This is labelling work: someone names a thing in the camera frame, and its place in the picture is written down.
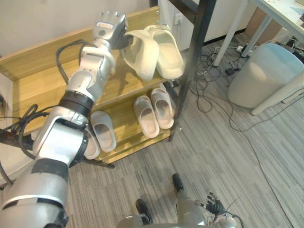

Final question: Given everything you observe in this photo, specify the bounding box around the long black floor cable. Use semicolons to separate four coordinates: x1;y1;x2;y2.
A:
190;53;304;207

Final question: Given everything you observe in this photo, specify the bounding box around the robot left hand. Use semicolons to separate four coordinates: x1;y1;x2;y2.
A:
93;10;134;51

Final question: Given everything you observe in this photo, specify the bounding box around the wooden shoe rack black frame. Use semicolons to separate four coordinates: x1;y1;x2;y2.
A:
0;6;185;170

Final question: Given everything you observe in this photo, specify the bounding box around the silver robot right leg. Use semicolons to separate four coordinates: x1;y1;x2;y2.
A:
171;173;208;226

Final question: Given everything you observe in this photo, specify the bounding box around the robot left leg dark foot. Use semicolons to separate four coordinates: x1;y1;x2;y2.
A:
135;199;153;225

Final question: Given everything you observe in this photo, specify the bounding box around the white table foot bar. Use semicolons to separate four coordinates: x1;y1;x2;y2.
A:
251;86;304;116

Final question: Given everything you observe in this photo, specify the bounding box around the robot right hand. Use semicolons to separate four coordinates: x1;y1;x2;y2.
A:
205;191;226;216

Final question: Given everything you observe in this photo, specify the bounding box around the white floor cable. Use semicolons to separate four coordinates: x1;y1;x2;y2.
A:
212;45;240;68

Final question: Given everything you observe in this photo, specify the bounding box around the grey and blue round pouf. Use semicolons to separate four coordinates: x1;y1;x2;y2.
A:
227;42;304;110

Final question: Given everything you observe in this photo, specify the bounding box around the cream slipper lying flat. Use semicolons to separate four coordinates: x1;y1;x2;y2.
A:
145;24;185;79

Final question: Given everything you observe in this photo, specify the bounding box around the white desk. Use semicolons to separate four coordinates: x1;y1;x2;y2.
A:
212;0;304;68

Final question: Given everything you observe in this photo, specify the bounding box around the black metal frame stand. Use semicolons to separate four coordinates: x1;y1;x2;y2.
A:
149;0;218;143

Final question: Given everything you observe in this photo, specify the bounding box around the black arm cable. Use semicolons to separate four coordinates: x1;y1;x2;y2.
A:
55;39;96;85

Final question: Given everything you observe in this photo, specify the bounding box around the grey slipper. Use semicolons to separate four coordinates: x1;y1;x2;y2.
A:
83;125;101;161
133;95;161;139
150;88;175;130
90;111;117;153

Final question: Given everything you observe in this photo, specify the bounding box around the brown board panel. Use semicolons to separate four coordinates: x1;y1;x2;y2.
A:
245;6;285;46

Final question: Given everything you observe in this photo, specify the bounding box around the cream slipper showing sole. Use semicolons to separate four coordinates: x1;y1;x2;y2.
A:
121;29;159;81

